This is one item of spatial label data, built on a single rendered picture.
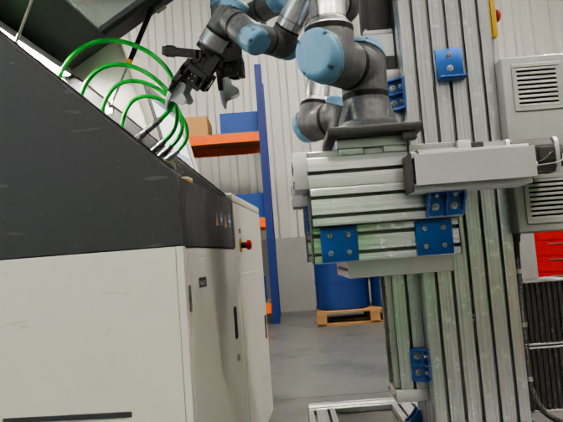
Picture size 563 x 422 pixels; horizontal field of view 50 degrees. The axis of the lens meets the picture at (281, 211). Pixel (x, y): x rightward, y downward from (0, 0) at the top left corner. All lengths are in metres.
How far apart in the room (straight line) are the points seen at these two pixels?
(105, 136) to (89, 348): 0.48
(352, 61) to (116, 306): 0.78
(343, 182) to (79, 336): 0.70
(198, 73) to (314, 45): 0.43
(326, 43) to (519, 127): 0.60
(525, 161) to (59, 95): 1.07
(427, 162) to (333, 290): 5.11
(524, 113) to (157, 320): 1.07
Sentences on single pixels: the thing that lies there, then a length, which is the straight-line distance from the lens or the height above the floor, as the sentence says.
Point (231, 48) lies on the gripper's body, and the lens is 1.92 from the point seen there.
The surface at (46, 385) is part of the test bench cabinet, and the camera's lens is 1.51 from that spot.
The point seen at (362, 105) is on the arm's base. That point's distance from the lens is 1.48.
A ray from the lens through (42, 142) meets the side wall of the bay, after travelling 1.52.
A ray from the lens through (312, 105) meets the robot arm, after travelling 2.10.
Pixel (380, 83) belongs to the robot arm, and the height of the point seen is 1.15.
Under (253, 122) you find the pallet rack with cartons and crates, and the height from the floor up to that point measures 2.36.
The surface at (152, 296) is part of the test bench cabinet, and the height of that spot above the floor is 0.68.
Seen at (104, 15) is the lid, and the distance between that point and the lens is 2.19.
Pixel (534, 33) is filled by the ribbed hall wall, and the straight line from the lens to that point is 9.43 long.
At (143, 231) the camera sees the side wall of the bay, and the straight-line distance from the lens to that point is 1.40.
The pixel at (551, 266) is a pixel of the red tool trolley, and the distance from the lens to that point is 5.63.
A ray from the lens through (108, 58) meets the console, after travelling 2.29.
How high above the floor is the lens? 0.75
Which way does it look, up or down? 4 degrees up
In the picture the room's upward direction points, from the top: 4 degrees counter-clockwise
